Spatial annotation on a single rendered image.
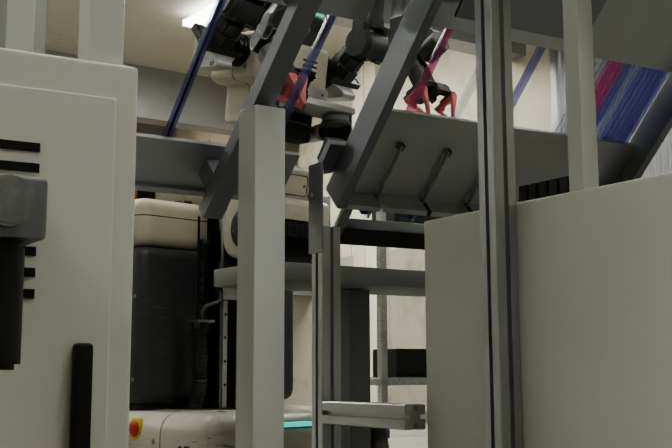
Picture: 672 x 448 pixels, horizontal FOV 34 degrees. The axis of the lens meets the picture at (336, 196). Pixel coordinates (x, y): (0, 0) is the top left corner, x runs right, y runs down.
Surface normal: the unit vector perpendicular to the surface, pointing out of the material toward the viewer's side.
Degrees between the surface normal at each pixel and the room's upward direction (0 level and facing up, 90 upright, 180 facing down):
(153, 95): 90
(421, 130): 135
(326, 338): 90
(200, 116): 90
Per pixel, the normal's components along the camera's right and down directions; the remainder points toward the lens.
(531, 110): -0.81, -0.09
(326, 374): 0.52, -0.14
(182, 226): 0.71, -0.11
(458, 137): 0.37, 0.60
